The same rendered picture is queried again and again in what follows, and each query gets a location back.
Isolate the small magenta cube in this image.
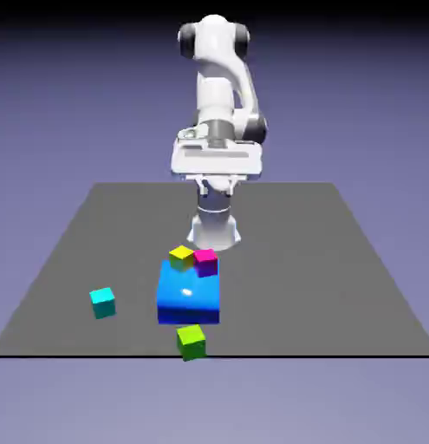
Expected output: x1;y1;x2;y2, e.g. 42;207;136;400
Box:
192;248;219;278

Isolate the small cyan cube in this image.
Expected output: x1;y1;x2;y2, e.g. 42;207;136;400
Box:
88;286;117;320

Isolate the small green cube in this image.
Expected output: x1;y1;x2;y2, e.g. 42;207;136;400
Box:
175;323;207;362

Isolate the small yellow cube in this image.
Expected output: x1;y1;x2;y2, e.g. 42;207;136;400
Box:
168;245;196;272

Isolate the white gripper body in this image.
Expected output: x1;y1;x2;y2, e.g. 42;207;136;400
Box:
170;137;263;182

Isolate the large blue box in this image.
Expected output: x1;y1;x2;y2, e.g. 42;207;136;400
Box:
156;258;221;326

